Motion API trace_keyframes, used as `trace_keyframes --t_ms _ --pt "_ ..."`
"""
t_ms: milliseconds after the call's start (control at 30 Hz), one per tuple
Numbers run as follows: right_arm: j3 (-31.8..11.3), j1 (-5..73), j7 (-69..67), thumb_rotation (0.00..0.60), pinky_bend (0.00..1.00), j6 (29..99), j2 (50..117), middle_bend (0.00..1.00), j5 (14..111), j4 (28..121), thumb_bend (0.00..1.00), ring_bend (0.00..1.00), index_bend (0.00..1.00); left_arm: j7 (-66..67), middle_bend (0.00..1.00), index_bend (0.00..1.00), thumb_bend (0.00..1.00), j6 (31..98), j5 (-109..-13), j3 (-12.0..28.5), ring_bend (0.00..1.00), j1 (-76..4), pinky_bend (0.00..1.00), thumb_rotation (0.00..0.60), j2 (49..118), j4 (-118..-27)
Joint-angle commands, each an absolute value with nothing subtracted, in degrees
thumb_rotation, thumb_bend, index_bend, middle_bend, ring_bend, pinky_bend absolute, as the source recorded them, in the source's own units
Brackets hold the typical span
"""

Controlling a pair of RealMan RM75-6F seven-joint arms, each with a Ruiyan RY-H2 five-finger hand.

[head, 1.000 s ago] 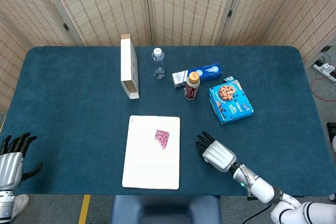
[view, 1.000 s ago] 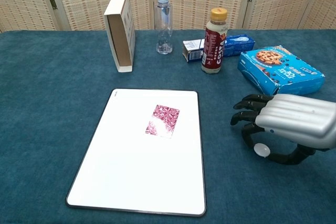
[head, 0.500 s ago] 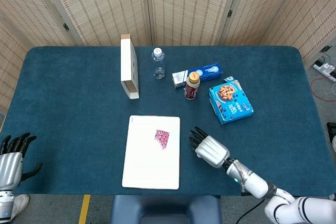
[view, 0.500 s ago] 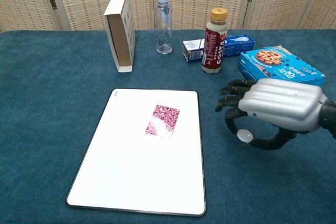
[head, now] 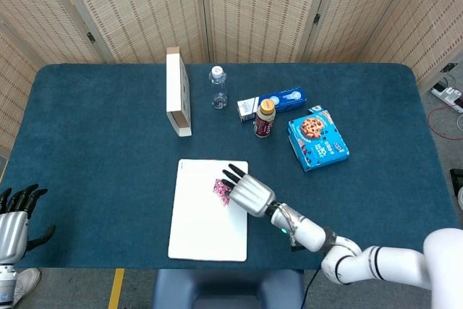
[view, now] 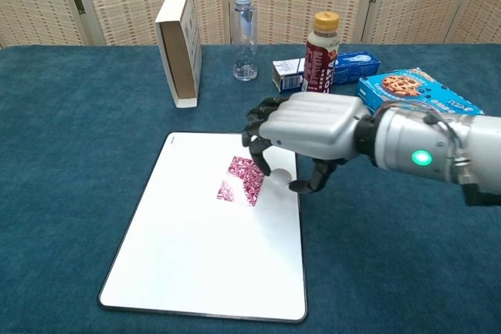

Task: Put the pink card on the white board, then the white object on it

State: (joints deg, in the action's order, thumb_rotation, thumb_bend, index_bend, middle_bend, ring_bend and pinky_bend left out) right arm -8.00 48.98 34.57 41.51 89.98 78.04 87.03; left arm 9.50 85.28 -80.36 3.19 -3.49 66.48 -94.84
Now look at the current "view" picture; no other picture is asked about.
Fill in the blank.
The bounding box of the white rectangular board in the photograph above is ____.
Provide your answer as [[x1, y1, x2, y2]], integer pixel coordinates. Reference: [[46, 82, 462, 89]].
[[97, 131, 308, 324]]

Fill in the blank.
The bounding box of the brown coffee bottle gold cap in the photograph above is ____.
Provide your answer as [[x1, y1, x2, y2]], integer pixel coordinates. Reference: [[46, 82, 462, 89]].
[[301, 11, 340, 95]]

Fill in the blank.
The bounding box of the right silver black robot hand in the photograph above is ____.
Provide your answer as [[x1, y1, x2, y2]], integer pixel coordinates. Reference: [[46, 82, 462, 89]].
[[241, 91, 371, 194]]

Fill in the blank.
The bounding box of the blue white toothpaste box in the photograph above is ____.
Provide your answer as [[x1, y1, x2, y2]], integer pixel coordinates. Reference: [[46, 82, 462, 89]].
[[272, 51, 381, 92]]

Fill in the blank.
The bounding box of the white cardboard box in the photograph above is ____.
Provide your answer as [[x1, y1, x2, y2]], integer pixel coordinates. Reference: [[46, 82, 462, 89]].
[[154, 0, 203, 109]]

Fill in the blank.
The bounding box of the clear plastic water bottle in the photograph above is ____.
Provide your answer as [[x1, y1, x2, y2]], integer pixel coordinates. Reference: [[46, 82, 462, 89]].
[[231, 0, 259, 82]]

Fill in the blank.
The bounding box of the blue cookie box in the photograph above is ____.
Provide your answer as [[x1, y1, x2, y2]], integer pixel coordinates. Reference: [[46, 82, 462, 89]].
[[355, 66, 485, 117]]

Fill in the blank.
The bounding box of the dark blue table cloth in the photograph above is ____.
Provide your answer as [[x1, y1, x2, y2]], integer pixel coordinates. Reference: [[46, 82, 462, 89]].
[[0, 42, 501, 334]]

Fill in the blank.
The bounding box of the pink patterned packet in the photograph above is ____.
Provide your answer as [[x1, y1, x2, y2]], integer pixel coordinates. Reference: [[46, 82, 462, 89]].
[[216, 155, 266, 207]]

